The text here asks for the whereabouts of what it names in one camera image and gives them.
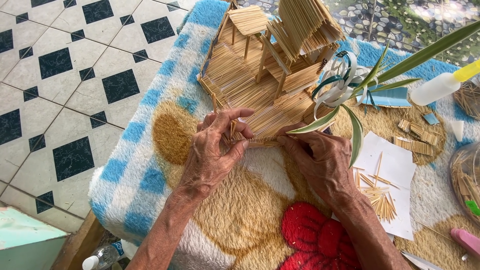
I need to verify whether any toothpick house model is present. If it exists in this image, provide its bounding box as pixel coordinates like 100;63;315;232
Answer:
196;0;346;148

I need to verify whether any medium glued toothpick panel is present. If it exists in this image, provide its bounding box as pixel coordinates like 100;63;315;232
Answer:
410;122;439;146

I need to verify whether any pile of loose toothpicks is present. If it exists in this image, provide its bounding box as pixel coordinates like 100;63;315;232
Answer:
352;151;401;223

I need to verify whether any teal box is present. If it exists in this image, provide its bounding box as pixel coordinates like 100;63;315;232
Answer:
0;205;71;270

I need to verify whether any curled white teal ribbon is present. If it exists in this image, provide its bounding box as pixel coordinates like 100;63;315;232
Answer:
311;50;376;121

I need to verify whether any large blue card piece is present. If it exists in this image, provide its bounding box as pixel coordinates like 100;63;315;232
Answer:
355;85;413;109

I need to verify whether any person's left hand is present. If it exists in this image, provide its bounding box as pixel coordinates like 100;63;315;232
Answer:
176;108;256;200

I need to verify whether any fuzzy blue white blanket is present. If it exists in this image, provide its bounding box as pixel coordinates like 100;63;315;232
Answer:
88;0;480;270

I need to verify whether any person's right hand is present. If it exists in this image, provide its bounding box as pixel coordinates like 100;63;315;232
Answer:
276;123;358;205

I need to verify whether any heap of toothpicks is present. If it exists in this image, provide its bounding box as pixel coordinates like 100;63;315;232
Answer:
453;80;480;121

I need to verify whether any white paper sheet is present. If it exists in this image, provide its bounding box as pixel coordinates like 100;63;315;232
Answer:
331;131;417;241

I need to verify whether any long glued toothpick panel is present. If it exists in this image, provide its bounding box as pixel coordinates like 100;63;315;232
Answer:
393;136;435;157

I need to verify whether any green white striped plant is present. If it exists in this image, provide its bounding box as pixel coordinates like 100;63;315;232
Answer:
286;20;480;169

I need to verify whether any metal blade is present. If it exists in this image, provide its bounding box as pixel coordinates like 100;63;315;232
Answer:
400;250;445;270

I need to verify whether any clear plastic water bottle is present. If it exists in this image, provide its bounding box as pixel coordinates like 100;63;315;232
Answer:
82;242;127;270

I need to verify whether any pebble flower pattern table cover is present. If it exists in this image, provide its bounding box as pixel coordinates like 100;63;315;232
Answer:
236;0;480;69

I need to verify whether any clear plastic jar of toothpicks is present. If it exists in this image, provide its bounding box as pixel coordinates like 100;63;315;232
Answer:
448;142;480;226

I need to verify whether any toothpick fence strip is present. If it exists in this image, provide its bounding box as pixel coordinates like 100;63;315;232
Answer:
221;136;286;148

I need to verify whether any thin wooden skewer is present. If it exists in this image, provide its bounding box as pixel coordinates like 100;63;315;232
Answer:
415;220;457;243

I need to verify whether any white glue bottle yellow cap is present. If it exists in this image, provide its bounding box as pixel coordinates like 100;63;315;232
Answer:
410;60;480;107

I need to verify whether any pink handled tool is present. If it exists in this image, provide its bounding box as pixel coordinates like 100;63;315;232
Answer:
450;227;480;260

